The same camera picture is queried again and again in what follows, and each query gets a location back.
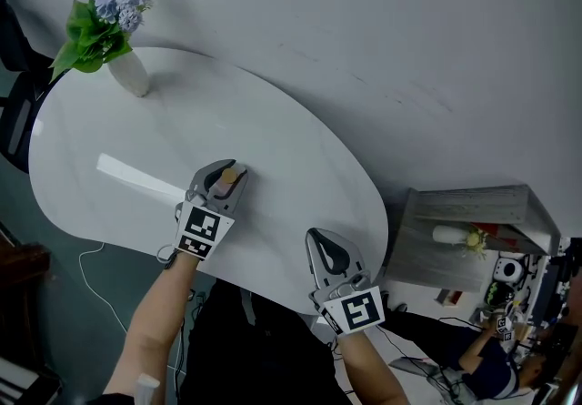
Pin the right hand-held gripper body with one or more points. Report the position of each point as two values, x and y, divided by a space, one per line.
357 310

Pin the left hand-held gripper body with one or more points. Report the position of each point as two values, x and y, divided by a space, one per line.
203 225

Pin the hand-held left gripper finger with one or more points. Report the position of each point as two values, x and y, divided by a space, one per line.
237 194
200 178

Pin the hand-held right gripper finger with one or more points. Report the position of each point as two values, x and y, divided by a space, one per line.
352 255
313 257

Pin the small bottle with tan cap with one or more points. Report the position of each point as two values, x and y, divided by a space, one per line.
227 179

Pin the white patch on forearm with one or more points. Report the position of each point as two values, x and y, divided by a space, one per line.
147 387

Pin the person's left forearm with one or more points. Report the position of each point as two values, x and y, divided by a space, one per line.
150 312

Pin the person's right forearm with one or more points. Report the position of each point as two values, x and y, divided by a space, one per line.
368 367

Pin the white oval table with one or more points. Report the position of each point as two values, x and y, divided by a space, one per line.
136 139

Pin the grey wooden shelf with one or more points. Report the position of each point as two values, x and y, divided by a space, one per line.
436 253

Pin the small white vase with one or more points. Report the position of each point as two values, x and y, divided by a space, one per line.
448 234

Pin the person's black clothing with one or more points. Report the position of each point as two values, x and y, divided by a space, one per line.
254 348

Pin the yellow flower bunch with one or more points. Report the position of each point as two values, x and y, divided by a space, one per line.
475 241

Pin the white ribbed vase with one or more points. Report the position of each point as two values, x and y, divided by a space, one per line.
129 73

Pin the red flat item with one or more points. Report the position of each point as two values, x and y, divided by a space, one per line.
500 232

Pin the white round device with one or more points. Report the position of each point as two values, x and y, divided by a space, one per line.
507 268

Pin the blue flower bouquet green leaves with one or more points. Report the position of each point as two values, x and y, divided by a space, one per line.
97 30

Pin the black office chair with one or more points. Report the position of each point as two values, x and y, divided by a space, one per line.
20 116

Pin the dark wooden furniture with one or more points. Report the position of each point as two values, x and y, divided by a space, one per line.
20 294

